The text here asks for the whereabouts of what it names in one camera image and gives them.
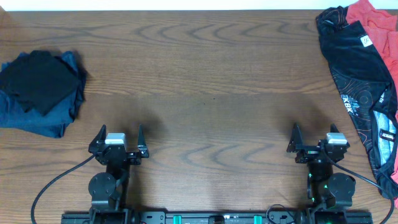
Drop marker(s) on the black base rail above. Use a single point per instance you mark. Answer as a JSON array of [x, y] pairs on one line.
[[275, 216]]

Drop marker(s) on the folded black garment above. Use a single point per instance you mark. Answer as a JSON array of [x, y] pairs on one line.
[[38, 81]]

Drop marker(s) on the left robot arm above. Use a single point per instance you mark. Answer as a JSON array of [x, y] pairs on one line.
[[108, 189]]

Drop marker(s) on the black printed cycling jersey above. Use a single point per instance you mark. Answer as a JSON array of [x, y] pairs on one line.
[[335, 46]]

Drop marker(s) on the folded blue garment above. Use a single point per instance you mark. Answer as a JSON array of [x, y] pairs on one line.
[[54, 123]]

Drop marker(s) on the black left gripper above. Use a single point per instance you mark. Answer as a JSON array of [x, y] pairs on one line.
[[116, 152]]

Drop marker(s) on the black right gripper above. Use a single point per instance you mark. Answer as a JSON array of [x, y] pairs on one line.
[[313, 149]]

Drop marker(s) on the red t-shirt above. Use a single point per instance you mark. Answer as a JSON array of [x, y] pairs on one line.
[[381, 28]]

